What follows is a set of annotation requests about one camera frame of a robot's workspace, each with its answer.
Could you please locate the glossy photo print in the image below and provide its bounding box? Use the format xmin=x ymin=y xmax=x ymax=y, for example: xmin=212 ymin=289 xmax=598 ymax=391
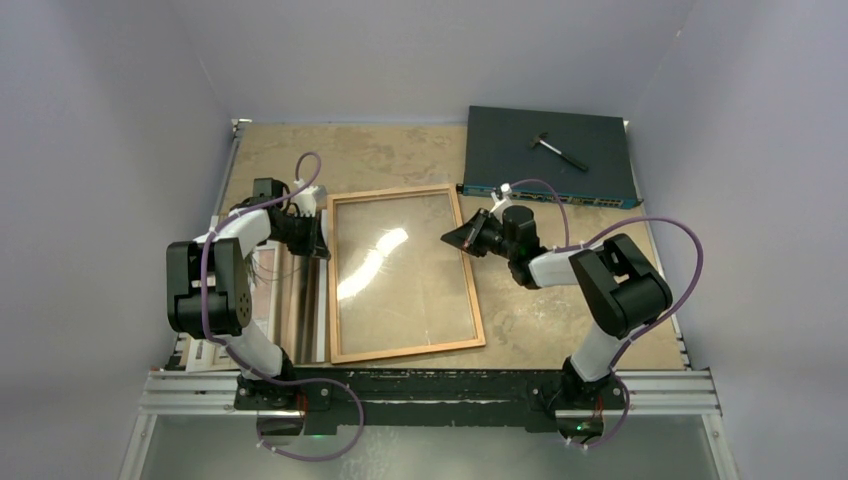
xmin=175 ymin=241 xmax=317 ymax=373

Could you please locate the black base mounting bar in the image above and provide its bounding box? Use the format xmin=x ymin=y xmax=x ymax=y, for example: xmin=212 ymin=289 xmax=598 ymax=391
xmin=234 ymin=366 xmax=626 ymax=435

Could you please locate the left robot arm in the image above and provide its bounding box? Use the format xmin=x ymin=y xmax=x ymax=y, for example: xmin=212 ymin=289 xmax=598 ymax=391
xmin=165 ymin=178 xmax=330 ymax=409

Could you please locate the small black hammer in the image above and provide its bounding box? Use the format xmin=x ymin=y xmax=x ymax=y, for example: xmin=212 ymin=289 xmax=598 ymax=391
xmin=529 ymin=132 xmax=589 ymax=172

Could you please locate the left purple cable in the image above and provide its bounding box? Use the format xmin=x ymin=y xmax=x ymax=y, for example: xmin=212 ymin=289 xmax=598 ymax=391
xmin=199 ymin=152 xmax=366 ymax=463

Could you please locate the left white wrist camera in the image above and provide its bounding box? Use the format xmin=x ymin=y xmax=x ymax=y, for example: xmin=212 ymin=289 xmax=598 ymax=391
xmin=291 ymin=179 xmax=327 ymax=217

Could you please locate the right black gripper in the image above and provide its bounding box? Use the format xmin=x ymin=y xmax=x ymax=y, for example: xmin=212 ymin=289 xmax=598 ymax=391
xmin=441 ymin=208 xmax=516 ymax=260

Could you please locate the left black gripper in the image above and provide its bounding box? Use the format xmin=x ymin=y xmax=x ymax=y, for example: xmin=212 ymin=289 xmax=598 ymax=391
xmin=270 ymin=210 xmax=330 ymax=259

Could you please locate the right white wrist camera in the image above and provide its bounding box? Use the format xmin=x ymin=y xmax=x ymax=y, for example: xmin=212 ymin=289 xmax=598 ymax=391
xmin=491 ymin=183 xmax=513 ymax=219

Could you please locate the clear glass pane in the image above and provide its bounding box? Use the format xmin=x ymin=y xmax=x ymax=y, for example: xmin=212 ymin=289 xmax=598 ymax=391
xmin=334 ymin=192 xmax=480 ymax=356

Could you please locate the dark network switch box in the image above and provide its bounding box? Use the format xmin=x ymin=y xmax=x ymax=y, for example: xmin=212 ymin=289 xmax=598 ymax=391
xmin=461 ymin=106 xmax=642 ymax=210

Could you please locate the aluminium rail frame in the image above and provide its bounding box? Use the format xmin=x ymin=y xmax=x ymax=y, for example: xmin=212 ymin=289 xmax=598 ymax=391
xmin=121 ymin=121 xmax=739 ymax=479

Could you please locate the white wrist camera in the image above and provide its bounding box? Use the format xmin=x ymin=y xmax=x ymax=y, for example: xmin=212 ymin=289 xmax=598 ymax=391
xmin=491 ymin=183 xmax=513 ymax=219
xmin=291 ymin=179 xmax=327 ymax=217

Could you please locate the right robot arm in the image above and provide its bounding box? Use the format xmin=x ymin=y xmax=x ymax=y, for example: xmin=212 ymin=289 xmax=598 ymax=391
xmin=440 ymin=205 xmax=673 ymax=407

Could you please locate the orange wooden picture frame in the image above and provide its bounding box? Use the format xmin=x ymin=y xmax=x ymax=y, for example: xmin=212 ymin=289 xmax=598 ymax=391
xmin=325 ymin=183 xmax=488 ymax=366

